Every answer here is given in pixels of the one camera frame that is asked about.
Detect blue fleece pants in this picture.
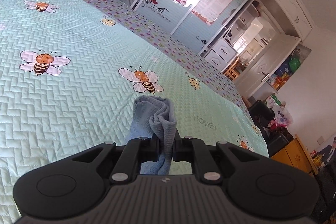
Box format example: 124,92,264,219
125,96,177,175

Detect black chair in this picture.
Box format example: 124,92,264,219
248,100,294,157

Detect room door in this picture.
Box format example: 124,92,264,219
234,34,301,99

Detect white drawer cabinet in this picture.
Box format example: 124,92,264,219
205,38,238,72

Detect green quilted bee bedspread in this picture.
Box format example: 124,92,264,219
1,0,268,223

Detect police officer poster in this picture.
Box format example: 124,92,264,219
310,136,335,169

